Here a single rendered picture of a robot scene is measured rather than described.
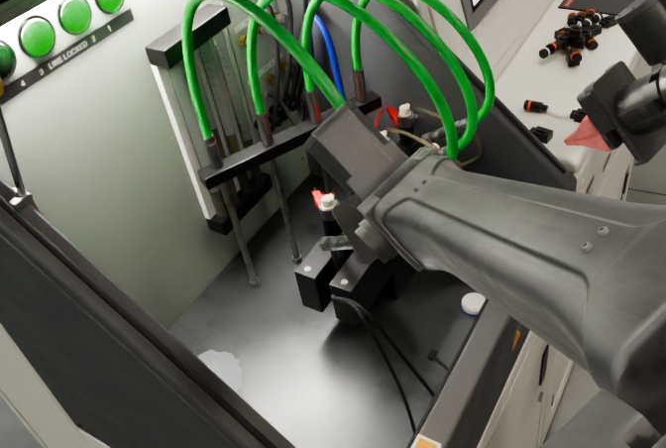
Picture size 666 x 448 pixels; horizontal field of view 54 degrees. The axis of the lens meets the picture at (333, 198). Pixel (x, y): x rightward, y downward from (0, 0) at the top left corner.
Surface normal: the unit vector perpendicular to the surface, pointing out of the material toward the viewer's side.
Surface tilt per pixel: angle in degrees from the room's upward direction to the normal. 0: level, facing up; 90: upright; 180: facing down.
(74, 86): 90
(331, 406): 0
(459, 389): 0
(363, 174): 48
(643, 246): 43
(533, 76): 0
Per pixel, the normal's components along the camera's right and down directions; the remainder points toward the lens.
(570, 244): -0.68, -0.72
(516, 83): -0.14, -0.75
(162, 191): 0.85, 0.25
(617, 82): 0.40, -0.25
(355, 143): -0.06, -0.08
